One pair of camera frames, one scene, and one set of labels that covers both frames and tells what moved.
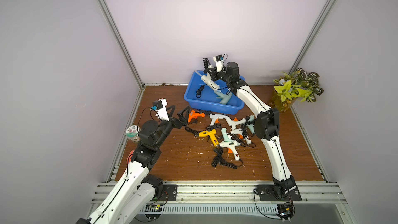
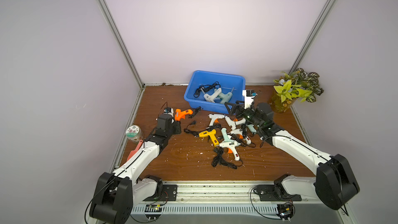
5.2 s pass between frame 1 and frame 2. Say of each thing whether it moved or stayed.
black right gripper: moved
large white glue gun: moved
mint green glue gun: stayed
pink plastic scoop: stayed
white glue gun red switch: stayed
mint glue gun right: stayed
